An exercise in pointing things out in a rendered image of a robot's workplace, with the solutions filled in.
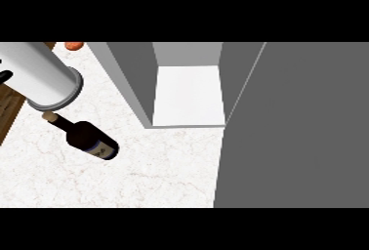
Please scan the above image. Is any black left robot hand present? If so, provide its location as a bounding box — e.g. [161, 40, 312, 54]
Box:
[0, 69, 15, 86]

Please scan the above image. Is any dark wine bottle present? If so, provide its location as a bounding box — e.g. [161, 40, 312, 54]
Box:
[40, 110, 122, 161]

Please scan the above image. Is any grey open cabinet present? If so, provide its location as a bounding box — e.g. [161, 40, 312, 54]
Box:
[86, 42, 268, 130]

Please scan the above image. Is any orange round fruit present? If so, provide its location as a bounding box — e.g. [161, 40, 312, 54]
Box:
[64, 42, 88, 52]

